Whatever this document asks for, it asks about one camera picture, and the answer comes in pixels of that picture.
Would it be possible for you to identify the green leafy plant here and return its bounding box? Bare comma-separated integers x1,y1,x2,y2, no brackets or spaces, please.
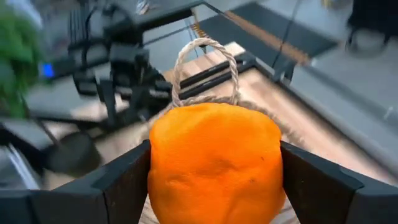
0,6,43,119

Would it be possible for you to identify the orange fruit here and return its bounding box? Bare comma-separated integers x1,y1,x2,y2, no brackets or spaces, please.
147,102,287,224

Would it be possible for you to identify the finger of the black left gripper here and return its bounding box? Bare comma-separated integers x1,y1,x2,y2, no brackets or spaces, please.
130,67,174,121
98,79,119,127

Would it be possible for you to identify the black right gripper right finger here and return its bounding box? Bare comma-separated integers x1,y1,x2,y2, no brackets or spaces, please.
280,141,398,224

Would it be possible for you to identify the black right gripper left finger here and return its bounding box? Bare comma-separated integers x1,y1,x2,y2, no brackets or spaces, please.
0,140,152,224

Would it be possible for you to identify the black metal table frame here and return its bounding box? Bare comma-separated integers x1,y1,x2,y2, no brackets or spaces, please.
133,0,296,100

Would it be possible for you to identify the woven straw basket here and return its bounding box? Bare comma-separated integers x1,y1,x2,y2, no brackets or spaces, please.
136,37,304,150

